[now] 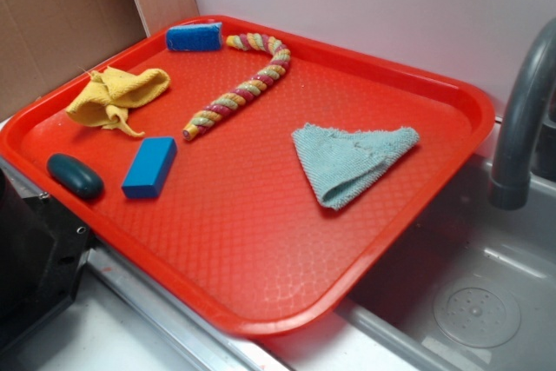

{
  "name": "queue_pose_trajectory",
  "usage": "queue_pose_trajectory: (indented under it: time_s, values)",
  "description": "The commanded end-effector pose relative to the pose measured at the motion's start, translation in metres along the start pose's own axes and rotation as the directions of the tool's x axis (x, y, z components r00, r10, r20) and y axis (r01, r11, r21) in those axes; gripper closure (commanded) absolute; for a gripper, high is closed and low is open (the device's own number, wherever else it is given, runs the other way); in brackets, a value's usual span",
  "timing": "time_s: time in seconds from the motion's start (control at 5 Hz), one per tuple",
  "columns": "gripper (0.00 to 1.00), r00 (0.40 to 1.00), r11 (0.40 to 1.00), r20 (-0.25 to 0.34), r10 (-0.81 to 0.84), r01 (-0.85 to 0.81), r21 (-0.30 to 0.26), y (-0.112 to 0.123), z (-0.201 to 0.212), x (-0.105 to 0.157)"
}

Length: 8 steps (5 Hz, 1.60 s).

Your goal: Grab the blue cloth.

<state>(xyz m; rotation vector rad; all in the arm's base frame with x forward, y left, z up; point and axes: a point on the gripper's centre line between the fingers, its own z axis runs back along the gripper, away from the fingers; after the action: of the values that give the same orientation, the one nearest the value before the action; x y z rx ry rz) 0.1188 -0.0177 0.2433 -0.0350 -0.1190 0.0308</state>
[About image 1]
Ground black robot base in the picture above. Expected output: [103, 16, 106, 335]
[1, 173, 90, 354]

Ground light blue folded cloth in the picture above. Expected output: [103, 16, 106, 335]
[292, 123, 420, 211]

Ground yellow crumpled cloth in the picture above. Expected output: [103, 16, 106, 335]
[65, 67, 170, 138]

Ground red plastic tray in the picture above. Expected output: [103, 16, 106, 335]
[1, 17, 494, 337]

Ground blue rectangular block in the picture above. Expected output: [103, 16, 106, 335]
[122, 136, 177, 199]

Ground blue sponge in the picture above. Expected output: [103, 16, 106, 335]
[165, 23, 222, 52]

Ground dark green oval soap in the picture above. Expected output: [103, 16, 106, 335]
[47, 153, 104, 200]

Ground grey plastic sink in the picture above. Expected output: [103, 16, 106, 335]
[264, 157, 555, 370]

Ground grey faucet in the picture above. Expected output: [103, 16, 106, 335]
[488, 20, 555, 210]

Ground brown cardboard panel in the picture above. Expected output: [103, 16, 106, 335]
[1, 0, 145, 119]

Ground multicolour twisted rope toy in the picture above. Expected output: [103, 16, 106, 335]
[182, 33, 291, 142]

